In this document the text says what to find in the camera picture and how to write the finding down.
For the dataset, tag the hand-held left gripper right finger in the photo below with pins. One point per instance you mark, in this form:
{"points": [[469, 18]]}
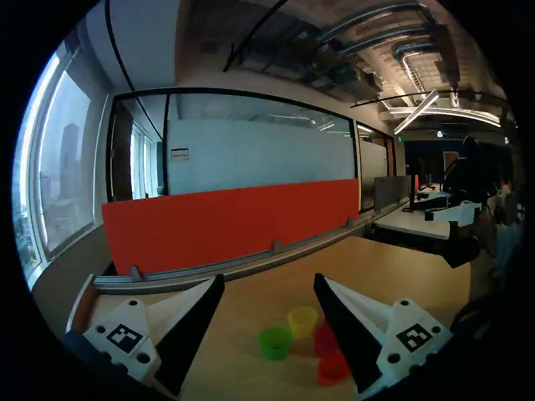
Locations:
{"points": [[401, 321]]}

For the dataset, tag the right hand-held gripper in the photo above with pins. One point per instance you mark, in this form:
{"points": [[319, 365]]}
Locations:
{"points": [[468, 179]]}

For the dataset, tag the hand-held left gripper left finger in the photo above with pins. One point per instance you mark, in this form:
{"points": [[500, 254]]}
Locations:
{"points": [[125, 321]]}

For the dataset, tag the white desk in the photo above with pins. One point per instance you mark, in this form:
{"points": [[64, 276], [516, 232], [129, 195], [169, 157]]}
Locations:
{"points": [[411, 224]]}

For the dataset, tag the grey desk screen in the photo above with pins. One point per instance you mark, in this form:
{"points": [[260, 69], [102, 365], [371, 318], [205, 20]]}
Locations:
{"points": [[392, 192]]}

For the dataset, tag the red plastic cup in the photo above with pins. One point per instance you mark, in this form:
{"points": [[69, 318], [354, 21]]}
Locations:
{"points": [[324, 340], [332, 369]]}

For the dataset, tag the yellow plastic cup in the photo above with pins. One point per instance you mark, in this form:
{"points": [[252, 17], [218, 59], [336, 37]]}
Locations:
{"points": [[302, 321]]}

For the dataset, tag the green plastic cup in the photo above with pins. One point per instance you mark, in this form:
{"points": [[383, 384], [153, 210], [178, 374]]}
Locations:
{"points": [[273, 344]]}

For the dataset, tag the red desk screen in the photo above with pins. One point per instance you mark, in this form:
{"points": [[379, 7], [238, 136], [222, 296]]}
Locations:
{"points": [[217, 225]]}

